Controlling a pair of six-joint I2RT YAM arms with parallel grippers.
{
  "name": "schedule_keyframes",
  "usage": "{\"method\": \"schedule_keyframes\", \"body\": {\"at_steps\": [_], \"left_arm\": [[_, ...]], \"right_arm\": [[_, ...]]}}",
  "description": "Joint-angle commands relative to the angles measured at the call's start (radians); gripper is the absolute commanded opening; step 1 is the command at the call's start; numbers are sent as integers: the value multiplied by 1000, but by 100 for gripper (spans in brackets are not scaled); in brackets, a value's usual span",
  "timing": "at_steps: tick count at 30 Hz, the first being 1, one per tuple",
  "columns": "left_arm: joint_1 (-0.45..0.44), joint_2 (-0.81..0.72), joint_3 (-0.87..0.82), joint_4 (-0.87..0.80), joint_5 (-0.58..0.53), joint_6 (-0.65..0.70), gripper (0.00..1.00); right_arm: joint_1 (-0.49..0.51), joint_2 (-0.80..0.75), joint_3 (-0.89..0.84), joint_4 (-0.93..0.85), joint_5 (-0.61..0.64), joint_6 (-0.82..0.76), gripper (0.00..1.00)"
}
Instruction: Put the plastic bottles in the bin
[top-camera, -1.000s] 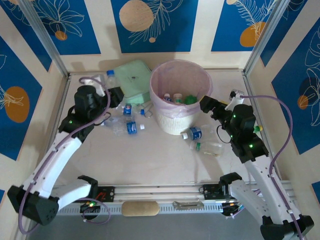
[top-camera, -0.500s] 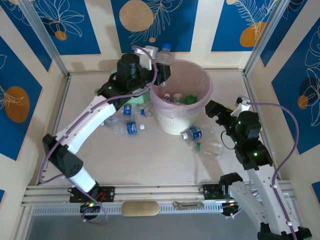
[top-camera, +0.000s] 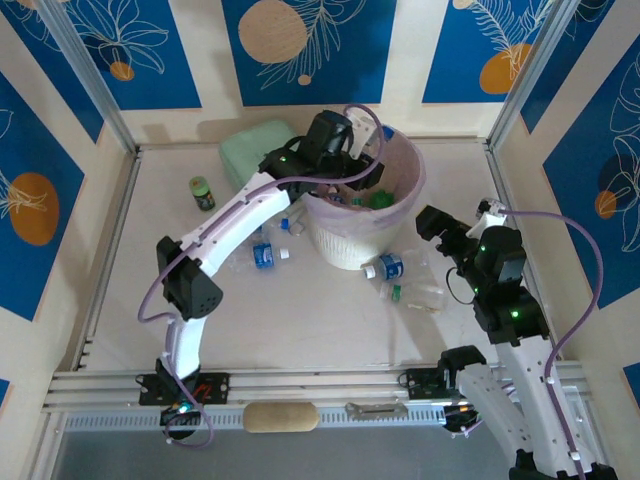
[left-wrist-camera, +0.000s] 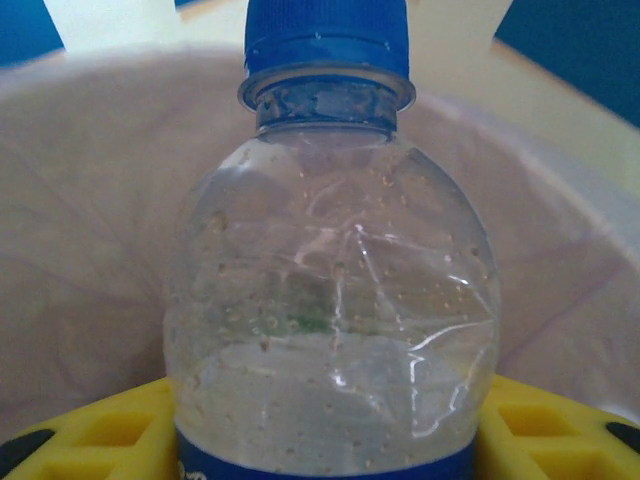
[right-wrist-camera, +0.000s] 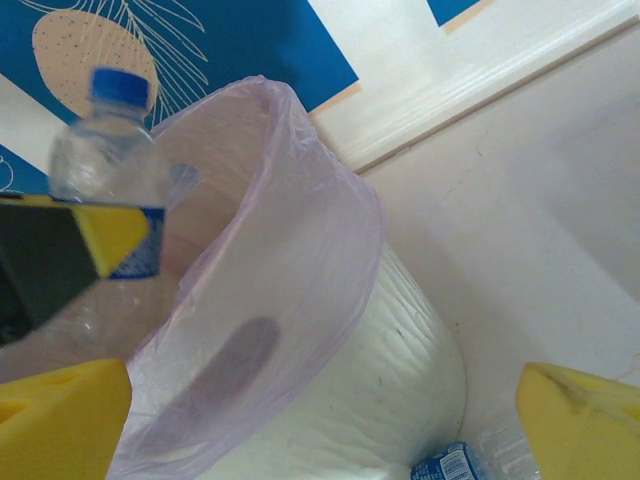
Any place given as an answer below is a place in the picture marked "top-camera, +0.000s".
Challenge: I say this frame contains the pale green lunch box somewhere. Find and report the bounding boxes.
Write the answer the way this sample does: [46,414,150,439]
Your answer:
[218,119,301,191]

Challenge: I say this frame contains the aluminium frame post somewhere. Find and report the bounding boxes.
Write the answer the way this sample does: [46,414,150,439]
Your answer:
[487,0,576,149]
[37,0,141,156]

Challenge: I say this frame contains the crushed green bottle yellow cap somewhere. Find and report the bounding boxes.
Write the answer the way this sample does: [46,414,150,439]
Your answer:
[368,188,399,210]

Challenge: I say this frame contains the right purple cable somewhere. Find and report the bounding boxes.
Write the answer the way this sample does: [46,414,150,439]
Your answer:
[447,208,604,469]

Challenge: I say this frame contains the pink bin liner bag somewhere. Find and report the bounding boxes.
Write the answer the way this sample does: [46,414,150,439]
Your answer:
[299,127,426,236]

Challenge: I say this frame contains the small dark bottle green cap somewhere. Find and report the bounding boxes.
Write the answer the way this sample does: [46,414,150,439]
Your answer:
[188,175,217,211]

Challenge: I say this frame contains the purple cable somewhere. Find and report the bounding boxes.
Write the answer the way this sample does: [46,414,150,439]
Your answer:
[447,208,604,469]
[137,103,387,450]

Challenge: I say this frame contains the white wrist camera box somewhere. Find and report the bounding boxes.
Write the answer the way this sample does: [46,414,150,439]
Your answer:
[468,197,507,237]
[346,106,382,151]

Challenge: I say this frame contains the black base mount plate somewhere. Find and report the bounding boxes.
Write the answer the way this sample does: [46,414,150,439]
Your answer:
[403,367,496,401]
[137,371,232,407]

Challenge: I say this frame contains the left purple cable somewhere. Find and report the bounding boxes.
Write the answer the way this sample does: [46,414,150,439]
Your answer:
[137,103,387,450]

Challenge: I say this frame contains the beige foam roll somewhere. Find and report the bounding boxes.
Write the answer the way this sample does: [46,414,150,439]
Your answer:
[243,402,320,434]

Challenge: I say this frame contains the flat metal bracket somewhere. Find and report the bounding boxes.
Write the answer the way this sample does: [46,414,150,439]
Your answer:
[344,401,409,417]

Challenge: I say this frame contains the slotted metal strip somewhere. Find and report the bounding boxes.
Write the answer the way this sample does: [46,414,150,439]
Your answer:
[62,403,451,432]

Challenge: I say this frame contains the black cable connector block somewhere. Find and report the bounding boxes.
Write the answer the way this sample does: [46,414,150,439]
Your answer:
[442,403,482,435]
[159,402,202,427]

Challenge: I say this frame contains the white plastic bin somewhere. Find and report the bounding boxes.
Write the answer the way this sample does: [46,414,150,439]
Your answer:
[312,214,401,271]

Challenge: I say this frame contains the clear bottle green label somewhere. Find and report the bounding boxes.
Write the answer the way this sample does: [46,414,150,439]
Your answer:
[378,282,447,315]

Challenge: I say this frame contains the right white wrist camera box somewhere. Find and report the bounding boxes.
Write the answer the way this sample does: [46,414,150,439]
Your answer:
[468,197,507,237]

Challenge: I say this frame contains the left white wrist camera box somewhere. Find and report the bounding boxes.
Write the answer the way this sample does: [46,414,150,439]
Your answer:
[346,106,382,151]

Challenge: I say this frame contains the clear bottle blue label white cap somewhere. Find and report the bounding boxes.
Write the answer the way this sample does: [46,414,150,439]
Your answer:
[229,242,292,274]
[362,251,431,281]

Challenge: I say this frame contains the aluminium front rail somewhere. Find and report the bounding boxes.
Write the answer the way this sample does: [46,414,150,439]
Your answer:
[42,362,594,414]

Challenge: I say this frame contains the thin black cable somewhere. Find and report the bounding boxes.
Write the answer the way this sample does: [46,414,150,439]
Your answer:
[445,266,475,306]

